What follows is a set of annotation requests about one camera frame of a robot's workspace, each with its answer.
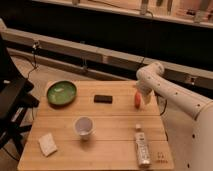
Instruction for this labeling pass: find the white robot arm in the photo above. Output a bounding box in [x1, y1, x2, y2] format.
[136, 62, 213, 171]

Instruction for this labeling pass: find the green ceramic bowl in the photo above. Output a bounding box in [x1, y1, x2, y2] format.
[46, 81, 77, 106]

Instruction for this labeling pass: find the black rectangular block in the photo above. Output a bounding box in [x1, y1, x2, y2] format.
[94, 95, 113, 104]

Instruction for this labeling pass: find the white plastic bottle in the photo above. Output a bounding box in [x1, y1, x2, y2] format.
[135, 124, 151, 168]

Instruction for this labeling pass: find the clear plastic cup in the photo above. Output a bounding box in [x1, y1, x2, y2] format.
[74, 116, 93, 141]

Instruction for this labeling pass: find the white folded cloth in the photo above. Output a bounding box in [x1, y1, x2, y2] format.
[38, 133, 57, 157]

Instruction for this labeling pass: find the black chair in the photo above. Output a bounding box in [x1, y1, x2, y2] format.
[0, 35, 39, 155]

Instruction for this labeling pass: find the black hanging cable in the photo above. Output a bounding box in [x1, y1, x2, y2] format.
[26, 40, 41, 79]

